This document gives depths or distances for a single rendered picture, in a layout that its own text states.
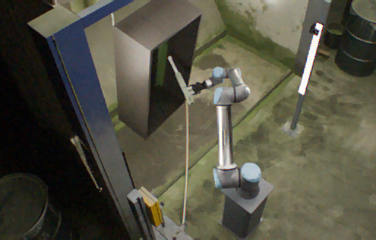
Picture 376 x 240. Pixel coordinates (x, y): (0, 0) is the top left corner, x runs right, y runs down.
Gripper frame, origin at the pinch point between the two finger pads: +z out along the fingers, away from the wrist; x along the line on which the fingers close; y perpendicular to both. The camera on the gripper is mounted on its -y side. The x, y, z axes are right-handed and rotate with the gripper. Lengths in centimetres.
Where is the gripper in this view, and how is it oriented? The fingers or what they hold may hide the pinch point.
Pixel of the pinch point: (184, 93)
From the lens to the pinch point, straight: 311.1
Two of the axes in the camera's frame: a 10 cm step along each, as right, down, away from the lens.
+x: -4.3, -8.7, 2.3
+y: -0.1, 2.6, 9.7
